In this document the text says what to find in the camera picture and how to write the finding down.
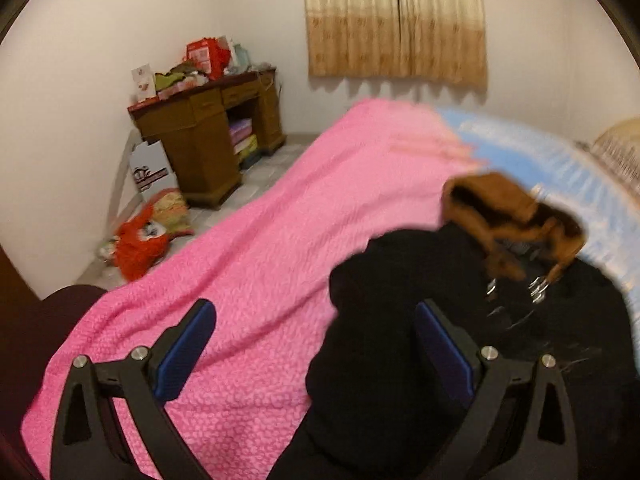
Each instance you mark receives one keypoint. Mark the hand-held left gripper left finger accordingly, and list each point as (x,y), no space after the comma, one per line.
(184,357)

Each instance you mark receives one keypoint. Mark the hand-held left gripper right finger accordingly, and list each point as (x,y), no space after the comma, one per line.
(445,355)

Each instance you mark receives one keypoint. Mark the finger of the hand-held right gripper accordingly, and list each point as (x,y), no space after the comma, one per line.
(525,280)

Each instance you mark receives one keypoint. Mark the black coat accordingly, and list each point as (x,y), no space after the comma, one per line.
(380,310)

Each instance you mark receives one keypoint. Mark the red plush toy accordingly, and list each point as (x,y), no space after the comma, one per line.
(135,250)

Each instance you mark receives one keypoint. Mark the blue printed blanket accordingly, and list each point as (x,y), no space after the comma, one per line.
(530,150)

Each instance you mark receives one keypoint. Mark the pink blanket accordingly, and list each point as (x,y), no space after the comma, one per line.
(260,240)

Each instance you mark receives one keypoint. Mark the floral cloth bag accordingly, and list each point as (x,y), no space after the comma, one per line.
(172,210)

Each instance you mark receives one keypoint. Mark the beige patterned pillow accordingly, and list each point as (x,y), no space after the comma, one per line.
(620,147)

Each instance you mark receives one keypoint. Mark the white cardboard box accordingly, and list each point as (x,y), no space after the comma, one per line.
(150,170)

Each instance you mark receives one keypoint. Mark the brown wooden desk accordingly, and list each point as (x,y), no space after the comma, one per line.
(200,140)

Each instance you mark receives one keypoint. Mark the stack of coloured packs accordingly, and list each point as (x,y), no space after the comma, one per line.
(244,140)

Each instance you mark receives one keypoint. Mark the green cloth pile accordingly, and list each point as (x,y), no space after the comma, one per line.
(172,80)

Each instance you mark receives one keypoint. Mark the white greeting card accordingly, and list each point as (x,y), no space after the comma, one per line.
(142,80)

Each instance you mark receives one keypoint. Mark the pale green box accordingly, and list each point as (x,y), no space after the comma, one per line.
(241,57)

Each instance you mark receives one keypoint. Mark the beige patterned curtain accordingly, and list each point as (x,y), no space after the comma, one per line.
(350,20)

